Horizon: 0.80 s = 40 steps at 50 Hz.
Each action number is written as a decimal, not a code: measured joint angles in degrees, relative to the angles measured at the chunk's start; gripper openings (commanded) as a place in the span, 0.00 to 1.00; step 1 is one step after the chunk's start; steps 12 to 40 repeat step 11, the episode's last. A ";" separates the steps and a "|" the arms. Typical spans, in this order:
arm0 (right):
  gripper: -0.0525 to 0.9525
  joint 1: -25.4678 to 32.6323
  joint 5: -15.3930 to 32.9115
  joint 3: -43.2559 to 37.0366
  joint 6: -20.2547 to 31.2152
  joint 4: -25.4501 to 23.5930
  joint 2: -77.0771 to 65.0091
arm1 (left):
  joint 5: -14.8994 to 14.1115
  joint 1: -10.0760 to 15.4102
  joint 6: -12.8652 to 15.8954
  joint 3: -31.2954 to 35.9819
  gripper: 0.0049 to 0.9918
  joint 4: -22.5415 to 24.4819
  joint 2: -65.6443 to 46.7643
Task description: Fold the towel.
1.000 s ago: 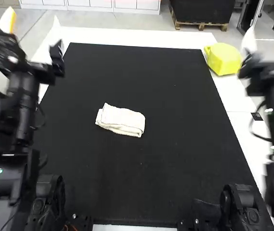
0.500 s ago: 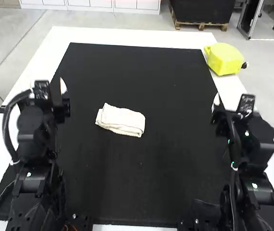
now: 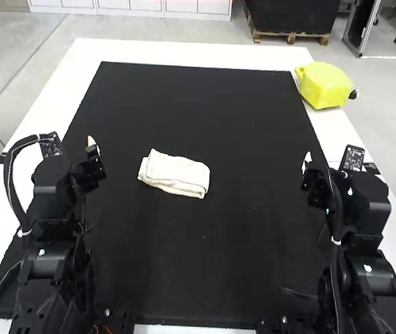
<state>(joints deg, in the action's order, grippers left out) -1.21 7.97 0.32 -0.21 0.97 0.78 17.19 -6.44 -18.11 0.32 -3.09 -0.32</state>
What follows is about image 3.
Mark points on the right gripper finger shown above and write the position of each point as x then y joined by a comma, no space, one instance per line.
307,158

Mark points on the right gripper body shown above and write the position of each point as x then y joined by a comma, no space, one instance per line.
317,189

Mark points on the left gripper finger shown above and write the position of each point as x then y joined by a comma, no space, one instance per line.
89,141

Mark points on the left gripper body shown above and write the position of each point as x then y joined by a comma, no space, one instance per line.
89,172

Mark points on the pale towel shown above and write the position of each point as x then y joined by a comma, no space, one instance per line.
175,174

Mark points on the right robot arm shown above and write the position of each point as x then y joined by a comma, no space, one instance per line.
368,208

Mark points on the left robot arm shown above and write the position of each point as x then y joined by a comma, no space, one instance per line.
49,264

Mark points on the yellow plastic canister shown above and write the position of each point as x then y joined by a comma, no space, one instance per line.
324,85

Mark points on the black mat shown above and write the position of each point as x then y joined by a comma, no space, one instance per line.
201,115

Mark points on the wooden pallet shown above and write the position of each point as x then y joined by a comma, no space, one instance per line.
288,35

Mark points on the grey cupboard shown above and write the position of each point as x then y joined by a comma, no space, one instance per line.
131,5

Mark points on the black crate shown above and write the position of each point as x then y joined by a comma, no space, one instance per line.
288,15

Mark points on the metal frame trolley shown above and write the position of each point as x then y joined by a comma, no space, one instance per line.
359,28

